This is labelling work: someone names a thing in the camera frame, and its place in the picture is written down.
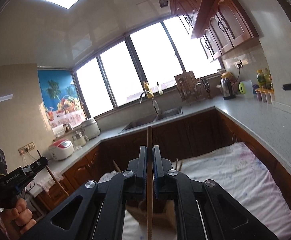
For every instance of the yellow dish soap bottle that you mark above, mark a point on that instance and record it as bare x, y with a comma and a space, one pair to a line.
148, 89

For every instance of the wall power outlet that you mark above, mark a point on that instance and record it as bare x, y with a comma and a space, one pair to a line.
26, 148

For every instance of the upper wooden cabinets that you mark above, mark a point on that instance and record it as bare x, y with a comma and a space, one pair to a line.
220, 25

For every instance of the wooden chopstick stub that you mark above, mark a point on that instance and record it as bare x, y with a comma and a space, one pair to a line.
116, 167

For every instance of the pink dish cloth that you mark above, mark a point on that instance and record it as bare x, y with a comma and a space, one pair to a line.
48, 182

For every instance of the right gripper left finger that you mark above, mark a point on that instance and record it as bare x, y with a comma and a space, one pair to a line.
94, 210

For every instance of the tropical fruit poster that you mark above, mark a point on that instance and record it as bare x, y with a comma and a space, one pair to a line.
60, 98

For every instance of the green drink bottle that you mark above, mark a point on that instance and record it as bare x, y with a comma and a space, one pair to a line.
261, 79

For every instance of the red white rice cooker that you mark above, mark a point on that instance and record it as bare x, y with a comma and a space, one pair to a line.
61, 149

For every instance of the white floral tablecloth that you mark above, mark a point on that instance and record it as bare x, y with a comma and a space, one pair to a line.
237, 170

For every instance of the person's left hand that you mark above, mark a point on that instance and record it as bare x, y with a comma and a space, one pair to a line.
17, 220

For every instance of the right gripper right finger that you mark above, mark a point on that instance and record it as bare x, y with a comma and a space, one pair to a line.
204, 210

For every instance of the steel electric kettle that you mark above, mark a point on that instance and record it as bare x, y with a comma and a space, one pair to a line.
226, 86

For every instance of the wooden utensil holder box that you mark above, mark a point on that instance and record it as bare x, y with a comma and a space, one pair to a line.
163, 213

